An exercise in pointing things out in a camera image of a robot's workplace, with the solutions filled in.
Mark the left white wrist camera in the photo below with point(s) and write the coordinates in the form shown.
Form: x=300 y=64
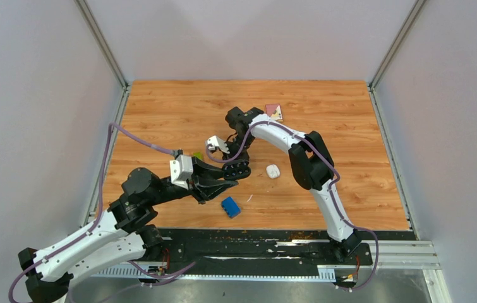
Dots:
x=181 y=170

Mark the white earbud charging case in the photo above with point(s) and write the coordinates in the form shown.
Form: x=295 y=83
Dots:
x=273 y=171

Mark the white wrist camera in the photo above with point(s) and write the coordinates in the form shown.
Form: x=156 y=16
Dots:
x=216 y=144
x=181 y=170

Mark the orange green toy block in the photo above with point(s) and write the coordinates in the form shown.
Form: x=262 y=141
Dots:
x=198 y=155

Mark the blue toy brick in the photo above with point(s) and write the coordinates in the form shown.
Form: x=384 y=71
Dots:
x=230 y=207

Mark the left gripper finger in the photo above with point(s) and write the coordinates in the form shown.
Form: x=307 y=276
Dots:
x=205 y=170
x=210 y=189

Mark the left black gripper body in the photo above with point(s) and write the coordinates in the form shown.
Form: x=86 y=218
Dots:
x=196 y=186

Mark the black earbud case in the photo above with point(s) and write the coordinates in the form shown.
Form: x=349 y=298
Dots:
x=236 y=170

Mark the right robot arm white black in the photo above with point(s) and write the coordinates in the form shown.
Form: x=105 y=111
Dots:
x=311 y=165

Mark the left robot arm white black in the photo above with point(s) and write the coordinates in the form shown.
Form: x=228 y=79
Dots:
x=123 y=232

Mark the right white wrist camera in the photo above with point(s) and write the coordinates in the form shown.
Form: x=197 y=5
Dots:
x=216 y=144

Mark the slotted white cable duct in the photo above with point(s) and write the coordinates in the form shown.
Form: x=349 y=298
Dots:
x=126 y=270

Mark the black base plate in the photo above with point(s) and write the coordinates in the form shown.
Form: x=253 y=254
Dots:
x=247 y=252

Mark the red white card box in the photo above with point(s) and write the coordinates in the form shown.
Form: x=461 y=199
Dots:
x=274 y=111

